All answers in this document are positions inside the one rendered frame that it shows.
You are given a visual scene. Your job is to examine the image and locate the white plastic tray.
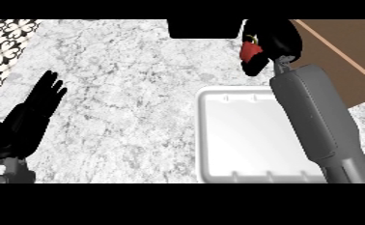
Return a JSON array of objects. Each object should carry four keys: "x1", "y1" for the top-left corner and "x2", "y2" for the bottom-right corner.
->
[{"x1": 194, "y1": 85, "x2": 329, "y2": 184}]

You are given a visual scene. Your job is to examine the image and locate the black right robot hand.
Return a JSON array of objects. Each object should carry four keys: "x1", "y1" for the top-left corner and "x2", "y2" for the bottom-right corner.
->
[{"x1": 241, "y1": 19, "x2": 304, "y2": 77}]

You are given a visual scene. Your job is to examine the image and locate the brown cardboard box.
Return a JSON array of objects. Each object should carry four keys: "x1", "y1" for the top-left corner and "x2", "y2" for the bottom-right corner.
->
[{"x1": 290, "y1": 19, "x2": 365, "y2": 109}]

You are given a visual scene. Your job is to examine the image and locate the black rectangular appliance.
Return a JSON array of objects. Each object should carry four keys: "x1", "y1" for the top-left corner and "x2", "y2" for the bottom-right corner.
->
[{"x1": 165, "y1": 19, "x2": 245, "y2": 40}]

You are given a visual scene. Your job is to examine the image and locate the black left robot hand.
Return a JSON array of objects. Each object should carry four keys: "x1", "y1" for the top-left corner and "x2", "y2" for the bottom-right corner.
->
[{"x1": 0, "y1": 70, "x2": 68, "y2": 159}]

